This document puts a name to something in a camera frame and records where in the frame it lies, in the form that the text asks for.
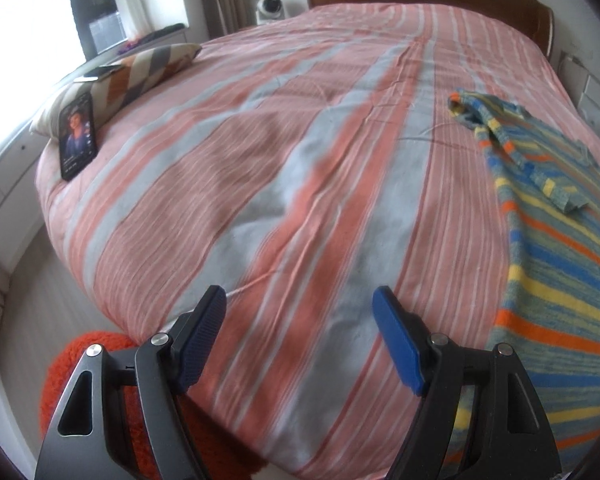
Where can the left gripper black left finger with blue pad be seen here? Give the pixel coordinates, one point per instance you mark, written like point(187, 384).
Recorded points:
point(89, 436)

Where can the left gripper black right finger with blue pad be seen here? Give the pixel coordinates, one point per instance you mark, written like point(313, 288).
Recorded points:
point(509, 436)

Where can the striped knit small sweater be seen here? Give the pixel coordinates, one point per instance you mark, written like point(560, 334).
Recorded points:
point(548, 187)

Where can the orange fluffy rug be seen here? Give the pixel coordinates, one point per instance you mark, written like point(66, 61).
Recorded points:
point(224, 456)

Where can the white window side cabinet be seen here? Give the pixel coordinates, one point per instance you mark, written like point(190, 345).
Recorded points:
point(20, 212)

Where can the black smartphone lit screen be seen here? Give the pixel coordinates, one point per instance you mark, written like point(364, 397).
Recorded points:
point(77, 136)

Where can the pink grey striped bedspread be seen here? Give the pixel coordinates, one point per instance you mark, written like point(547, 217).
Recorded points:
point(300, 165)

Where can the chevron patterned pillow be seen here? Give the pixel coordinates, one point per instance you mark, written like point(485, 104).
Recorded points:
point(138, 74)

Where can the white bedside cabinet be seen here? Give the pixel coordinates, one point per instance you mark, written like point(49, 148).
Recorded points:
point(582, 87)

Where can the white round fan heater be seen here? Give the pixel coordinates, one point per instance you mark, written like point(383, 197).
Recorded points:
point(269, 11)

